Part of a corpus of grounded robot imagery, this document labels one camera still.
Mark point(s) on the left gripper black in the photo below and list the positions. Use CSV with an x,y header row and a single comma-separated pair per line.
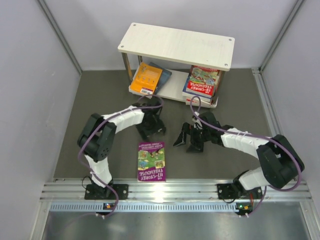
x,y
157,127

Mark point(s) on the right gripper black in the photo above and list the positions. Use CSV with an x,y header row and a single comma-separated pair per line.
x,y
195,146

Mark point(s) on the purple treehouse book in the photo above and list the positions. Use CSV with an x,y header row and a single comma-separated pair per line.
x,y
151,165

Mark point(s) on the red white book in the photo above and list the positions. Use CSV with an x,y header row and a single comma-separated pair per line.
x,y
204,104

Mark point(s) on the yellow brown paperback book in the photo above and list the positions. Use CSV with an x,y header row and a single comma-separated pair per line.
x,y
196,97

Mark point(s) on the orange yellow book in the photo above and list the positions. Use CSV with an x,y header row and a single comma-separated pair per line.
x,y
146,79

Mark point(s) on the red treehouse book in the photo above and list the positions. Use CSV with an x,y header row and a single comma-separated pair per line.
x,y
202,81

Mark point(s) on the dark blue Nineteen Eighty-Four book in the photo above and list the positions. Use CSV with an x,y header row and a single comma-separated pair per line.
x,y
164,77

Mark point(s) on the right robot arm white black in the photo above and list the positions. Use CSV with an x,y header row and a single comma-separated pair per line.
x,y
279,162

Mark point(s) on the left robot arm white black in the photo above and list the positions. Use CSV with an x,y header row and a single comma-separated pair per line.
x,y
97,137

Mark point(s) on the white two-tier shelf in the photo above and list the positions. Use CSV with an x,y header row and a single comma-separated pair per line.
x,y
175,50

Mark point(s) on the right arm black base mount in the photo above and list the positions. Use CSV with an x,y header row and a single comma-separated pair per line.
x,y
230,191

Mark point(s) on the aluminium rail base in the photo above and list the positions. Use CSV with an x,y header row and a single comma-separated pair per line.
x,y
174,195

